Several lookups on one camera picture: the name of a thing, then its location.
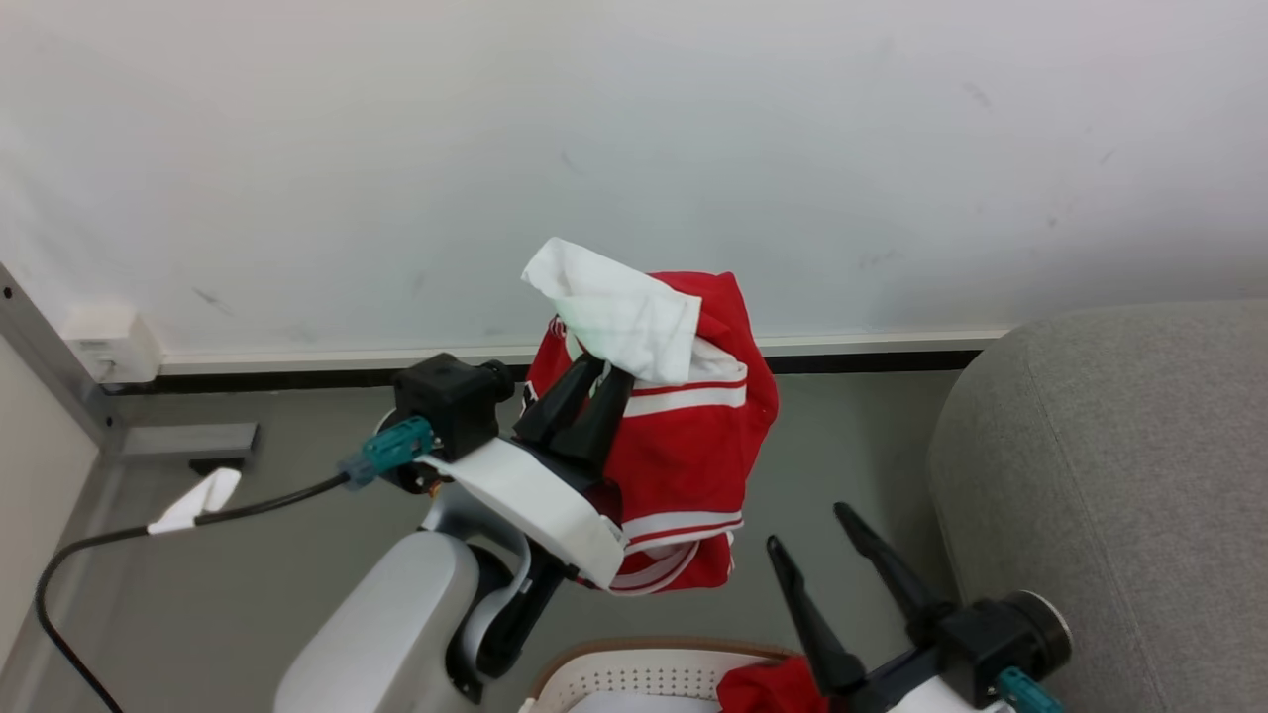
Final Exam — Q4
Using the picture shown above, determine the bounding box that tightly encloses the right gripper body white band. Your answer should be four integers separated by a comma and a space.
842, 649, 994, 713

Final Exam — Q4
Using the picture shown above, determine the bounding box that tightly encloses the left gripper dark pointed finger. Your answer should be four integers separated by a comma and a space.
513, 355, 604, 445
563, 366, 636, 472

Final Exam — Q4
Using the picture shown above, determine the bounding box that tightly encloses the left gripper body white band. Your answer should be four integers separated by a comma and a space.
426, 436, 628, 591

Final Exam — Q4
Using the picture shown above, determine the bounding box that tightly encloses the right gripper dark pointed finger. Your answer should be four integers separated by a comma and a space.
766, 536, 869, 697
834, 502, 958, 641

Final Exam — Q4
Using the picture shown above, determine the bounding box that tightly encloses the red white striped jersey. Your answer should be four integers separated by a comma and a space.
515, 236, 781, 597

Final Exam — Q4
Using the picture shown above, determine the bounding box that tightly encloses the white perforated basket brown rim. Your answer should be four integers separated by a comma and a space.
520, 639, 803, 713

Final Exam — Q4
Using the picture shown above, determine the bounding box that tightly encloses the red garment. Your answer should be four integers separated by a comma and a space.
716, 654, 831, 713

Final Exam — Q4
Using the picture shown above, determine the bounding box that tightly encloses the white cloth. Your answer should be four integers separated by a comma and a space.
570, 691, 722, 713

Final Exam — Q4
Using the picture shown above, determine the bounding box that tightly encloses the white black baseboard strip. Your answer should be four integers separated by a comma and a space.
157, 330, 1013, 395

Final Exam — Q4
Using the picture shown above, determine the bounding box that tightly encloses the grey fabric sofa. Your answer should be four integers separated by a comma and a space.
926, 300, 1268, 713

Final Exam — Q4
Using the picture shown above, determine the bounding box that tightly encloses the white tape tag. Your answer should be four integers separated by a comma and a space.
147, 467, 243, 537

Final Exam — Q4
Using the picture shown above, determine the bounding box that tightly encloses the teal right cable connector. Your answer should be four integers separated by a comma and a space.
996, 666, 1067, 713

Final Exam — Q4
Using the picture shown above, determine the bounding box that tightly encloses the teal cable connector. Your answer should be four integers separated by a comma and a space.
996, 666, 1067, 713
337, 416, 438, 490

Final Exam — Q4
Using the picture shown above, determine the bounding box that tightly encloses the teal left cable connector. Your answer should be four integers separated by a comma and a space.
337, 416, 438, 490

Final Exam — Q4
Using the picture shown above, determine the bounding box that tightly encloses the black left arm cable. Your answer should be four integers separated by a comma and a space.
35, 473, 353, 713

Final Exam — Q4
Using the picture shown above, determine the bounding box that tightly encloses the white wall box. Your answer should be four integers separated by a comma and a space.
61, 305, 162, 385

